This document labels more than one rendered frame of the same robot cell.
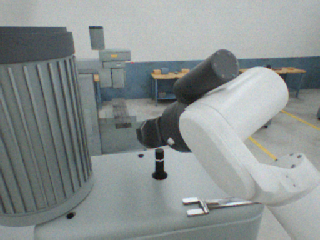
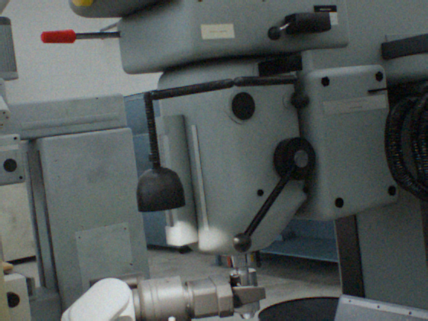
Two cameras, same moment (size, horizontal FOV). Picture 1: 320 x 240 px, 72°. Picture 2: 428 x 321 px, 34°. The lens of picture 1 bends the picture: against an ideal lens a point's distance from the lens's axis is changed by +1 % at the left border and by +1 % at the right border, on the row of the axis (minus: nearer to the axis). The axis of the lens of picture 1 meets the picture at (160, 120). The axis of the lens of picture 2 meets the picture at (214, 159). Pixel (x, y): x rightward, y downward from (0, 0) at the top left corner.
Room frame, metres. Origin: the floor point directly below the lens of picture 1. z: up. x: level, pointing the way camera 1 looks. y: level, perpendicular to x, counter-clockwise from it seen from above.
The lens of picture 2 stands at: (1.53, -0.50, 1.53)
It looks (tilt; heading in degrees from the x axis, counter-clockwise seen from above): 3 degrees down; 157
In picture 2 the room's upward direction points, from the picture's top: 7 degrees counter-clockwise
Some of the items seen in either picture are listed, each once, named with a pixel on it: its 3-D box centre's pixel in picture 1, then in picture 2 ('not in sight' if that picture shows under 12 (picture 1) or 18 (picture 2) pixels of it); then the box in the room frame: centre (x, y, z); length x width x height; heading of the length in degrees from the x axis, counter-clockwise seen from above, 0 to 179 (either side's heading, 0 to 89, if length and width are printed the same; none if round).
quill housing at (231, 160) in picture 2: not in sight; (230, 155); (0.42, 0.00, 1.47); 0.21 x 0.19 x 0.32; 11
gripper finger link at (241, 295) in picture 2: not in sight; (248, 295); (0.45, -0.01, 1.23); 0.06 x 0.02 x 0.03; 76
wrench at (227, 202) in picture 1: (244, 200); not in sight; (0.33, -0.17, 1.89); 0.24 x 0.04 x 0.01; 99
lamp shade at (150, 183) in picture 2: not in sight; (159, 187); (0.52, -0.16, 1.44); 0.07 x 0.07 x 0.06
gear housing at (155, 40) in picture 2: not in sight; (233, 32); (0.41, 0.04, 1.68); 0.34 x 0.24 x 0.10; 101
